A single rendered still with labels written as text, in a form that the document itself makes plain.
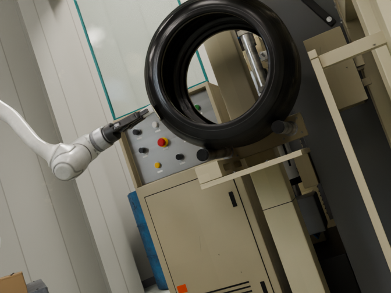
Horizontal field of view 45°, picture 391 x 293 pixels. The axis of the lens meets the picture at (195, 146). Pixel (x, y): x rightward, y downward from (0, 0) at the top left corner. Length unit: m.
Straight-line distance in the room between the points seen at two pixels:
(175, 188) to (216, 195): 0.21
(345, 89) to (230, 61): 0.49
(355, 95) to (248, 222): 0.80
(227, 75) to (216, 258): 0.89
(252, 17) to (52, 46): 3.66
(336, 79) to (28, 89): 3.86
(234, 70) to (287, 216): 0.65
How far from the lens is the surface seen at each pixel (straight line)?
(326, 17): 1.92
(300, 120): 1.92
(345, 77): 1.88
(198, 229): 2.33
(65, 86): 4.95
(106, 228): 4.73
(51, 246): 4.96
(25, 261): 4.95
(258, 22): 1.62
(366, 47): 1.09
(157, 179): 2.42
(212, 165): 1.63
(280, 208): 1.97
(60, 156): 1.76
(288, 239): 1.99
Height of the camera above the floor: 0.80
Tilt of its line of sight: 5 degrees up
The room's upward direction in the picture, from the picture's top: 19 degrees counter-clockwise
